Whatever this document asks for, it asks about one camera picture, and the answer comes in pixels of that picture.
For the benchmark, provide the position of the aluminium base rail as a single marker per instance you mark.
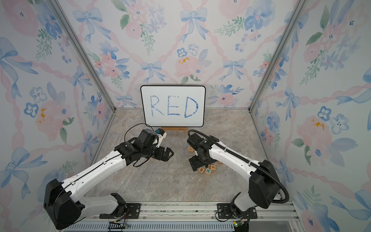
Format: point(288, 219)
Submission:
point(194, 217)

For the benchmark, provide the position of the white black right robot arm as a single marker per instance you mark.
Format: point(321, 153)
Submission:
point(262, 179)

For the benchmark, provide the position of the aluminium corner post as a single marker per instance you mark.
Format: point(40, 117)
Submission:
point(281, 46)
point(66, 25)

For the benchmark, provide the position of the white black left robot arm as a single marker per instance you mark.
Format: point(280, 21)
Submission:
point(65, 201)

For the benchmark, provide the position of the whiteboard with blue RED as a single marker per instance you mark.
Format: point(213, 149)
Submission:
point(174, 105)

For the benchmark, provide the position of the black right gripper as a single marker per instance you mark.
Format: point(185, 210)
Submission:
point(196, 163)

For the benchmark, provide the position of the aluminium left corner post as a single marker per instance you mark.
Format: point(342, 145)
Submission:
point(66, 25)

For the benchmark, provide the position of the aluminium right corner post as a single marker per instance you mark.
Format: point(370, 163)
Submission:
point(281, 46)

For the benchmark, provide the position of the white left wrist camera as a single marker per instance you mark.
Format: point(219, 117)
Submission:
point(161, 134)

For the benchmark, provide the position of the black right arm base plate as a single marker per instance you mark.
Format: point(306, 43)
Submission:
point(227, 211)

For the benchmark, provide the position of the wooden whiteboard easel stand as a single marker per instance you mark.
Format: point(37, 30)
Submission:
point(182, 129)

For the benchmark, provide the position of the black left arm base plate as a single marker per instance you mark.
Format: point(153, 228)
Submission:
point(129, 211)

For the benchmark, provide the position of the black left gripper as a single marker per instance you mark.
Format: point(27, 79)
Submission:
point(162, 155)

